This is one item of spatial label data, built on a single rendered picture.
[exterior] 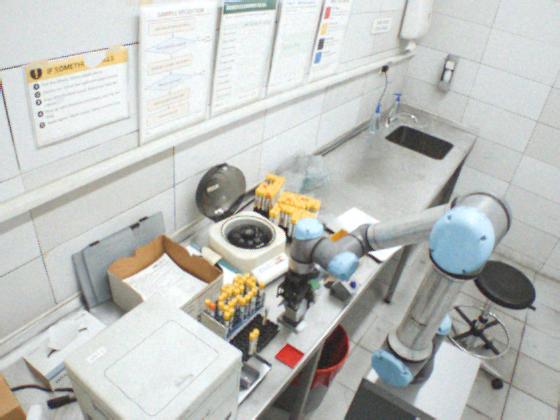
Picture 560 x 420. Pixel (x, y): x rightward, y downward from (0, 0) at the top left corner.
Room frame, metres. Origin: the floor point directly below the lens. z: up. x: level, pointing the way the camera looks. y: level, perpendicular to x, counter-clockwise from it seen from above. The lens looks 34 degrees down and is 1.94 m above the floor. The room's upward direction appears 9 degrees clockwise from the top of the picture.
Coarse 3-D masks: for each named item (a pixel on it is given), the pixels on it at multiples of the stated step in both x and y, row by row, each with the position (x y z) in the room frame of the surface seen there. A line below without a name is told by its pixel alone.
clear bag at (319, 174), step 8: (312, 160) 1.87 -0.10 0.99; (320, 160) 1.88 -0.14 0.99; (312, 168) 1.83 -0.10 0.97; (320, 168) 1.85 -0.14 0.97; (328, 168) 1.90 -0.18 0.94; (312, 176) 1.81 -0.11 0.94; (320, 176) 1.83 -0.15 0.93; (328, 176) 1.87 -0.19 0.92; (312, 184) 1.80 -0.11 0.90; (320, 184) 1.83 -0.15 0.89; (328, 184) 1.86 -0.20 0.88
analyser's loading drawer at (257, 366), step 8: (256, 352) 0.75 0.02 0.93; (248, 360) 0.73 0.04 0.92; (256, 360) 0.74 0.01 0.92; (264, 360) 0.73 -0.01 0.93; (248, 368) 0.69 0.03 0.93; (256, 368) 0.71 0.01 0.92; (264, 368) 0.71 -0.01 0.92; (240, 376) 0.67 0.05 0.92; (248, 376) 0.68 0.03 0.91; (256, 376) 0.68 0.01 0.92; (240, 384) 0.65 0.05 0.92; (248, 384) 0.63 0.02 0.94; (256, 384) 0.66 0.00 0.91; (240, 392) 0.62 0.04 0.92; (248, 392) 0.63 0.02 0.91; (240, 400) 0.60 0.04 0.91
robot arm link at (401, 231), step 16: (480, 192) 0.81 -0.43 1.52; (496, 192) 0.75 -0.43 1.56; (432, 208) 0.85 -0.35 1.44; (448, 208) 0.80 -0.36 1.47; (368, 224) 0.98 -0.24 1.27; (384, 224) 0.90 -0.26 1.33; (400, 224) 0.87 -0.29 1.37; (416, 224) 0.84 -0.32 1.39; (432, 224) 0.81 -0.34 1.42; (368, 240) 0.90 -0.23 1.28; (384, 240) 0.88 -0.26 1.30; (400, 240) 0.85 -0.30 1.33; (416, 240) 0.83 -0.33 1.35
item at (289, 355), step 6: (282, 348) 0.82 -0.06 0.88; (288, 348) 0.83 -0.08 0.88; (294, 348) 0.83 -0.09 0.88; (282, 354) 0.80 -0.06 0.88; (288, 354) 0.80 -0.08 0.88; (294, 354) 0.81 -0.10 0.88; (300, 354) 0.81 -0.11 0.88; (282, 360) 0.77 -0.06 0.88; (288, 360) 0.78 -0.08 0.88; (294, 360) 0.78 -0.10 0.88; (288, 366) 0.76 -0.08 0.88; (294, 366) 0.76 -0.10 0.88
